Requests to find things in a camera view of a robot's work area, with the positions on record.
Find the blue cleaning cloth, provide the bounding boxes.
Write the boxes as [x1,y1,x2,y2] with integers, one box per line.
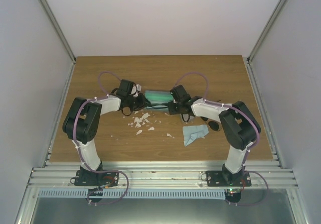
[183,125,209,147]

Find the dark round sunglasses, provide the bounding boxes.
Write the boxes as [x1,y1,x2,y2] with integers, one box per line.
[200,99,223,131]

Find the white paper scraps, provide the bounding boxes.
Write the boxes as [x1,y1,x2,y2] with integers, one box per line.
[110,109,174,138]

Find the slotted cable duct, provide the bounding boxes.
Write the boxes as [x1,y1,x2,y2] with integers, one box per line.
[38,188,225,200]

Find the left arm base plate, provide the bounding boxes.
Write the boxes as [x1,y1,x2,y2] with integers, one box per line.
[70,169,119,187]

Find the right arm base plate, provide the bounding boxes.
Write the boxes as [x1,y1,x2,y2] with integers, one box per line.
[200,170,252,188]

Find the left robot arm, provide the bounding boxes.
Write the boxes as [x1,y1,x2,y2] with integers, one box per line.
[62,79,146,186]

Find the grey glasses case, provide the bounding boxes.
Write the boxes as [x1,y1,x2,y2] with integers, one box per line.
[181,114,195,124]

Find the thin-frame clear glasses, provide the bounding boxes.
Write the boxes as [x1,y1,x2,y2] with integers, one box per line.
[146,102,169,110]

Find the aluminium frame rail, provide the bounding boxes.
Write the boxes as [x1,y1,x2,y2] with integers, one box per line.
[28,160,298,189]

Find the teal glasses case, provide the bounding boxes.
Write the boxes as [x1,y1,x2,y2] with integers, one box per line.
[144,90,174,113]

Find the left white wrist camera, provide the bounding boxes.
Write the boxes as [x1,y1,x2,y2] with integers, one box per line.
[131,83,141,95]

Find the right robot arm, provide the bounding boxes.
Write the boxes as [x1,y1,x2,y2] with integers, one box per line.
[169,85,261,186]

